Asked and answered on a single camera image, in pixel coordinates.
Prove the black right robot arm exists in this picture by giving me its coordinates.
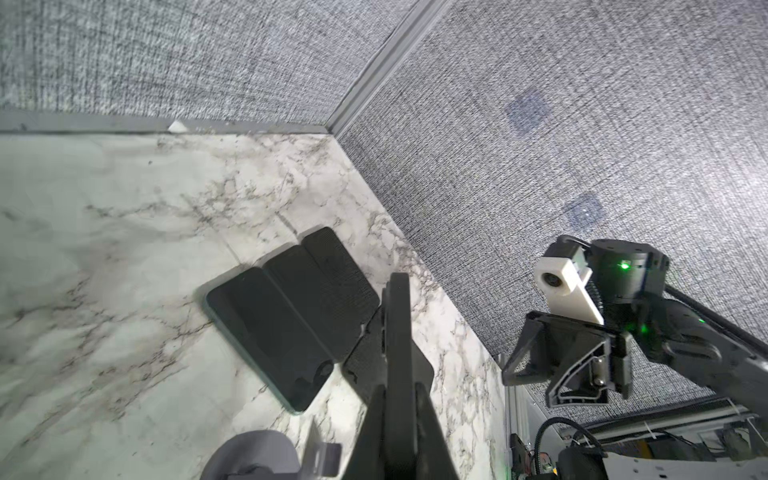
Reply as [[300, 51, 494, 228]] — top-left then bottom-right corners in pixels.
[[501, 235, 767, 417]]

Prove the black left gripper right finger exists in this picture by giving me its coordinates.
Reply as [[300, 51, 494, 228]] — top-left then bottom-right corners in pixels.
[[415, 383, 458, 480]]

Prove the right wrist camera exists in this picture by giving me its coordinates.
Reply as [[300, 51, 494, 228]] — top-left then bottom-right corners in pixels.
[[534, 239, 605, 325]]

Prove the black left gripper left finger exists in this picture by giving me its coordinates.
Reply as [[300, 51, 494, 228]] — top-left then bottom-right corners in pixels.
[[342, 385, 386, 480]]

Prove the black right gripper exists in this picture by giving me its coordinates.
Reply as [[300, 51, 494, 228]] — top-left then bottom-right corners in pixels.
[[501, 311, 633, 408]]

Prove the purple round phone stand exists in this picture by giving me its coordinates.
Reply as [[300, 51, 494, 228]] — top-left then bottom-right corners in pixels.
[[200, 422, 342, 480]]

